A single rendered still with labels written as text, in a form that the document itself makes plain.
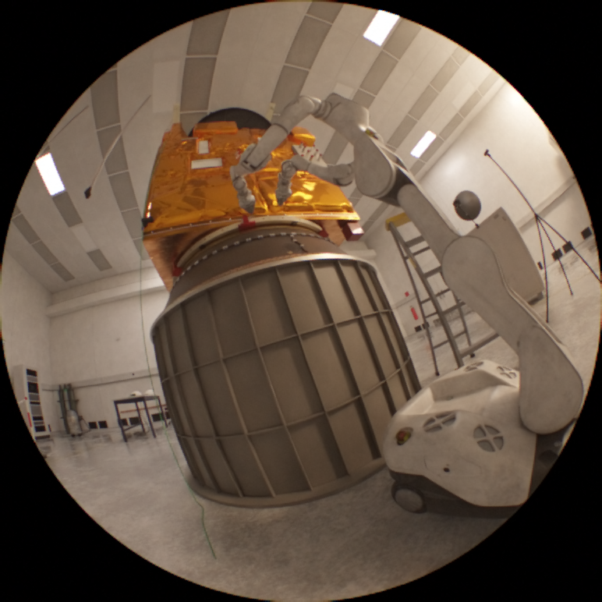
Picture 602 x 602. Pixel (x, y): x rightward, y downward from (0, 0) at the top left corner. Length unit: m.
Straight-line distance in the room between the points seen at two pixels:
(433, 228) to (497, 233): 3.25
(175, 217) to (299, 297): 1.14
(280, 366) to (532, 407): 0.94
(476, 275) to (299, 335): 0.75
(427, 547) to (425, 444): 0.36
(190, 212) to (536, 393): 1.98
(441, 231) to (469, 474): 0.61
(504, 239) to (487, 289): 3.30
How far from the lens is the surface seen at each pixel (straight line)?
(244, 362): 1.01
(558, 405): 0.64
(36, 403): 7.79
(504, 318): 0.56
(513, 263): 3.82
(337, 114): 1.03
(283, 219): 1.66
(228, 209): 1.74
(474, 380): 0.88
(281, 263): 1.08
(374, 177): 0.73
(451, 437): 0.55
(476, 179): 8.35
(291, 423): 0.99
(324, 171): 1.10
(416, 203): 0.68
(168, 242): 1.74
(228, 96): 4.79
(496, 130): 8.75
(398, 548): 0.78
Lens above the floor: 0.64
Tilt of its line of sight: 16 degrees up
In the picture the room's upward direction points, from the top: 20 degrees counter-clockwise
